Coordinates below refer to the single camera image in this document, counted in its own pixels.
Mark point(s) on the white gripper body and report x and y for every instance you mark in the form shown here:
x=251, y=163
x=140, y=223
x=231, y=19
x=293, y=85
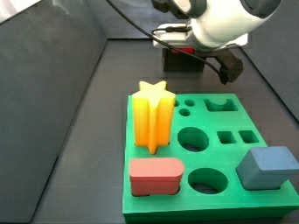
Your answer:
x=172, y=34

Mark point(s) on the red hexagon block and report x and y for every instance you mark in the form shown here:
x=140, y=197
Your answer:
x=185, y=50

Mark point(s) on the black curved cradle stand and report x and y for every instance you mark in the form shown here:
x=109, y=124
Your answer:
x=179, y=62

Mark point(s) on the yellow star block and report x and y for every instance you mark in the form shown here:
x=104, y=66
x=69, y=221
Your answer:
x=152, y=106

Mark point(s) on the green shape sorter base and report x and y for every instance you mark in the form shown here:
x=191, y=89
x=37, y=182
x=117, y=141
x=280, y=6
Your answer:
x=211, y=137

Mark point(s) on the salmon rounded block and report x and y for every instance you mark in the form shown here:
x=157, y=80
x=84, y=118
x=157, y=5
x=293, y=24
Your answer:
x=155, y=175

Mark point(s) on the blue square block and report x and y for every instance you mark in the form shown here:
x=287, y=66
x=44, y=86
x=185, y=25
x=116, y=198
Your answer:
x=267, y=167

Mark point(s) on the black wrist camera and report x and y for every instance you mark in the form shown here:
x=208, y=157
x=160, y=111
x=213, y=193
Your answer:
x=231, y=66

